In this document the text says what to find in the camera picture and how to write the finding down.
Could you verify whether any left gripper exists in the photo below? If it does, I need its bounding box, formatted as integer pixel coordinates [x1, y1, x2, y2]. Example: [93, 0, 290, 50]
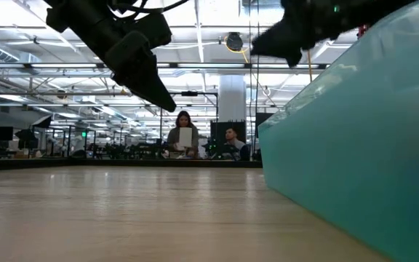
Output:
[103, 31, 177, 113]

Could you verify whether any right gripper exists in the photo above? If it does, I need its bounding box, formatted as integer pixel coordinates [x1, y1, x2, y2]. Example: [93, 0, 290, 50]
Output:
[250, 0, 380, 68]

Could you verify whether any person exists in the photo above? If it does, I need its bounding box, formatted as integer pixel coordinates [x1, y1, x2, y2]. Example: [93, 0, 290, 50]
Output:
[223, 127, 251, 162]
[166, 110, 200, 159]

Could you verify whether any white rectangular sign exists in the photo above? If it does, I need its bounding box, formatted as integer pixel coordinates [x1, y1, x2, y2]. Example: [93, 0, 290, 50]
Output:
[178, 127, 193, 148]

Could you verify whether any black screen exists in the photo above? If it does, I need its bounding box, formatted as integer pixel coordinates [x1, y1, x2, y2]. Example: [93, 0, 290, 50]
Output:
[255, 111, 275, 127]

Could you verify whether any white round column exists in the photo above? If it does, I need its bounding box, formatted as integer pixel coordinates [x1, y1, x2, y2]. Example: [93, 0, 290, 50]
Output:
[218, 74, 248, 123]

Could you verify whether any long light strip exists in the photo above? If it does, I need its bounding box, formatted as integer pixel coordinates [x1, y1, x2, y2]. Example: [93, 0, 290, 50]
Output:
[0, 62, 329, 71]

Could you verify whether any black umbrella shade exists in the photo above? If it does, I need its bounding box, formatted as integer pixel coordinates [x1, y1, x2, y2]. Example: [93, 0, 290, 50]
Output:
[31, 114, 53, 129]
[14, 127, 39, 151]

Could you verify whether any green translucent tray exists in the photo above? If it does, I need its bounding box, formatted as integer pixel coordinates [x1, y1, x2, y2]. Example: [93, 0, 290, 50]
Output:
[257, 0, 419, 262]

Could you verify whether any yellow cord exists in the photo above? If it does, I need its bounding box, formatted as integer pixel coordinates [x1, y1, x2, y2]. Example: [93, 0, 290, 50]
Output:
[306, 49, 314, 84]

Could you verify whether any black frame rig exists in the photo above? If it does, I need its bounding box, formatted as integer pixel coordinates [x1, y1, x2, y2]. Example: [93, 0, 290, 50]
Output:
[159, 90, 220, 159]

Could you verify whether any black cable reel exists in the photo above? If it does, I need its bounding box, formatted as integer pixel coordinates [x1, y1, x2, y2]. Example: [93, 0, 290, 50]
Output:
[225, 31, 245, 52]

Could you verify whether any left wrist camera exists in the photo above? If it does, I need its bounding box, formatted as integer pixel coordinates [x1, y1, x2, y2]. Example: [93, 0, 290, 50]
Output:
[132, 12, 174, 50]

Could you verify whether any black table frame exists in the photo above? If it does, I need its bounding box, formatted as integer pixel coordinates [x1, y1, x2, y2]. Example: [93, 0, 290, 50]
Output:
[0, 158, 264, 172]

